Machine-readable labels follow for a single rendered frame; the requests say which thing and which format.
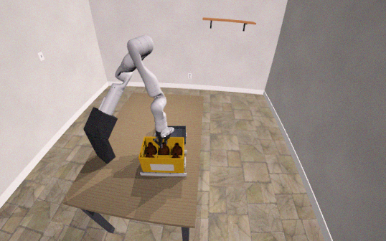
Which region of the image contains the yellow bottle crate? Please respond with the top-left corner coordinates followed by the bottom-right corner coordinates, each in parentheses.
top-left (140, 137), bottom-right (184, 173)

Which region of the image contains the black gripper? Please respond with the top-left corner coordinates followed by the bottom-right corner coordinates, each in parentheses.
top-left (153, 131), bottom-right (171, 148)

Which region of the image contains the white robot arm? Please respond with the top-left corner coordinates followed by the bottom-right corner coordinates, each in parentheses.
top-left (98, 35), bottom-right (174, 138)

